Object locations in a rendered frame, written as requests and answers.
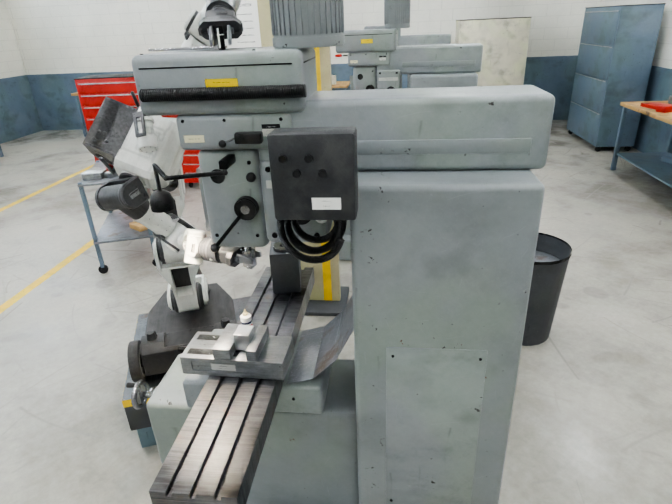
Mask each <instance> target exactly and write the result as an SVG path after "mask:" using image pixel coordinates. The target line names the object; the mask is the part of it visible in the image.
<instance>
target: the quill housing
mask: <svg viewBox="0 0 672 504"><path fill-rule="evenodd" d="M227 154H235V158H236V162H235V163H234V164H233V165H232V166H231V167H229V168H228V169H227V172H228V174H227V175H222V176H220V175H219V176H209V177H202V183H203V189H204V195H205V201H206V207H207V213H208V219H209V226H210V232H211V238H212V241H213V243H217V241H218V240H219V239H220V238H221V236H222V235H223V234H224V233H225V231H226V230H227V229H228V228H229V226H230V225H231V224H232V222H233V221H234V220H235V219H236V217H237V215H236V213H235V211H234V205H235V203H236V201H237V200H238V199H239V198H240V197H242V196H250V197H252V198H254V199H255V200H256V201H257V203H258V205H259V211H258V213H257V215H256V216H255V217H254V218H253V219H251V220H242V219H240V220H239V221H238V223H237V224H236V225H235V226H234V228H233V229H232V230H231V231H230V233H229V234H228V235H227V236H226V238H225V239H224V240H223V241H222V243H221V244H220V245H219V246H220V247H264V246H266V245H267V244H268V243H269V242H270V240H269V239H268V238H267V231H266V222H265V213H264V204H263V195H262V186H261V177H260V168H259V164H260V159H259V150H258V149H233V150H200V152H199V154H198V158H199V164H200V170H201V173H204V172H214V171H216V172H217V171H223V170H220V169H219V161H220V160H221V159H222V158H223V157H225V156H226V155H227ZM249 172H253V173H254V174H255V175H256V180H255V181H254V182H252V183H250V182H248V181H247V180H246V175H247V173H249Z"/></svg>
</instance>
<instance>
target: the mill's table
mask: <svg viewBox="0 0 672 504"><path fill-rule="evenodd" d="M314 283H315V279H314V267H305V268H304V270H301V292H295V293H280V294H274V293H273V286H272V277H271V268H270V267H266V268H265V270H264V272H263V274H262V276H261V278H260V280H259V282H258V284H257V286H256V288H255V289H254V291H253V293H252V295H251V297H250V299H249V301H248V303H247V305H246V307H245V309H246V312H248V313H250V314H251V318H252V325H253V326H254V331H255V332H256V330H257V328H258V326H259V325H268V328H269V335H273V336H292V337H293V343H294V347H295V344H296V341H297V338H298V334H299V331H300V328H301V325H302V321H303V318H304V315H305V312H306V309H307V305H308V302H309V299H310V296H311V292H312V289H313V286H314ZM284 380H285V379H284ZM284 380H271V379H257V378H242V377H227V376H212V375H209V377H208V379H207V381H206V383H205V385H204V387H203V389H202V391H201V392H200V394H199V396H198V398H197V400H196V402H195V404H194V406H193V408H192V410H191V411H190V413H189V415H188V417H187V419H186V421H185V423H184V425H183V427H182V429H181V431H180V432H179V434H178V436H177V438H176V440H175V442H174V444H173V446H172V448H171V450H170V452H169V453H168V455H167V457H166V459H165V461H164V463H163V465H162V467H161V469H160V471H159V473H158V474H157V476H156V478H155V480H154V482H153V484H152V486H151V488H150V490H149V494H150V498H151V501H152V504H246V503H247V499H248V496H249V493H250V490H251V486H252V483H253V480H254V477H255V473H256V470H257V467H258V464H259V461H260V457H261V454H262V451H263V448H264V444H265V441H266V438H267V435H268V431H269V428H270V425H271V422H272V418H273V415H274V412H275V409H276V406H277V402H278V399H279V396H280V393H281V389H282V386H283V383H284Z"/></svg>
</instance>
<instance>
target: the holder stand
mask: <svg viewBox="0 0 672 504"><path fill-rule="evenodd" d="M269 259H270V268H271V277H272V286H273V293H274V294H280V293H295V292H301V261H300V260H299V259H296V258H295V257H293V256H292V255H291V254H290V253H288V252H287V251H286V249H285V248H284V247H283V245H282V243H281V242H272V241H271V246H270V253H269Z"/></svg>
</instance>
